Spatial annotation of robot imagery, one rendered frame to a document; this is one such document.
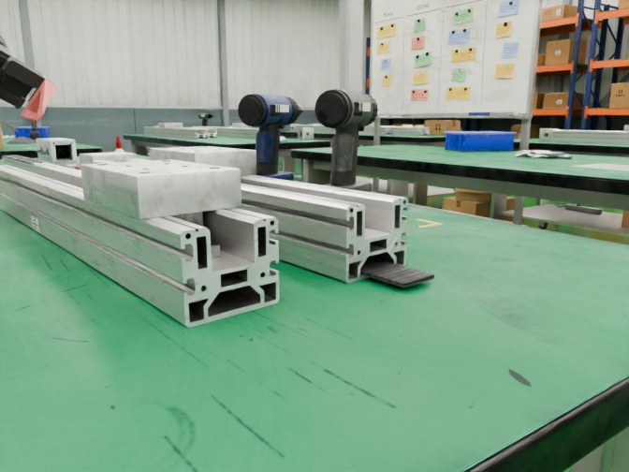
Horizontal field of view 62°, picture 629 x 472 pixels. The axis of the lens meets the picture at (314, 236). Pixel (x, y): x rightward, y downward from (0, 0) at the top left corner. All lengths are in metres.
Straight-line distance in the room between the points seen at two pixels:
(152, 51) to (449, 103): 9.82
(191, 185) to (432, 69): 3.63
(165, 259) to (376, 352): 0.20
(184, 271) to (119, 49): 12.41
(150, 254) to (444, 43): 3.65
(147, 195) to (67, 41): 12.10
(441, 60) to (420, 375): 3.72
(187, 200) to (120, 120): 12.16
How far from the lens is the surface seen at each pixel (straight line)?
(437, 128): 5.42
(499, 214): 4.45
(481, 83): 3.79
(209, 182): 0.53
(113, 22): 12.84
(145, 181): 0.50
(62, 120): 12.41
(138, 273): 0.54
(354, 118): 0.85
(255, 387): 0.37
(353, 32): 9.27
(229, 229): 0.52
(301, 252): 0.62
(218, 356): 0.41
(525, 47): 3.63
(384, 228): 0.62
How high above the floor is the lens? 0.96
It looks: 13 degrees down
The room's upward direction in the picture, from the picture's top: straight up
